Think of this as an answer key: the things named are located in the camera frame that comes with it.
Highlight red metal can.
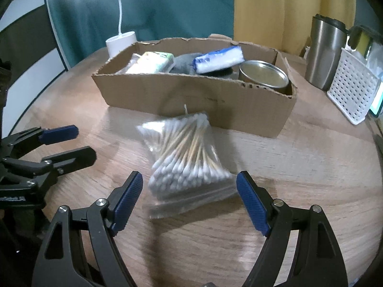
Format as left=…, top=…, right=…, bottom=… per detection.
left=238, top=60, right=290, bottom=93

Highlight crumpled clear plastic bags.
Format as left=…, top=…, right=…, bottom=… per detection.
left=366, top=42, right=383, bottom=80

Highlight yellow sponge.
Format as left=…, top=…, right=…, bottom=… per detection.
left=348, top=26, right=372, bottom=59

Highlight bag of cotton swabs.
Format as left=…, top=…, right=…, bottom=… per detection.
left=136, top=112, right=236, bottom=219

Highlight clear plastic snack bag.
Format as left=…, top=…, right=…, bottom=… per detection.
left=116, top=53, right=142, bottom=75

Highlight grey knitted cloth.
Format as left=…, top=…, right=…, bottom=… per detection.
left=169, top=53, right=235, bottom=78

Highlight open cardboard box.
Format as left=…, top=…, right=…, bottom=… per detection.
left=92, top=36, right=298, bottom=138

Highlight cartoon tissue pack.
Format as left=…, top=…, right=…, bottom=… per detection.
left=138, top=51, right=174, bottom=74

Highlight teal curtain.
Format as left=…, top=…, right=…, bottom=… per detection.
left=47, top=0, right=234, bottom=67

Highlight white perforated plastic basket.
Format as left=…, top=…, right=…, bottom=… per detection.
left=327, top=49, right=381, bottom=125

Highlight stainless steel travel mug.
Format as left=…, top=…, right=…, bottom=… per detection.
left=304, top=14, right=347, bottom=91

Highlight white desk lamp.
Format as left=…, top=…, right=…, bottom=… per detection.
left=105, top=0, right=137, bottom=60

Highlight blue white tissue pack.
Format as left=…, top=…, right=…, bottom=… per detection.
left=192, top=45, right=245, bottom=74

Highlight yellow curtain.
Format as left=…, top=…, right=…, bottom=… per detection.
left=234, top=0, right=356, bottom=55

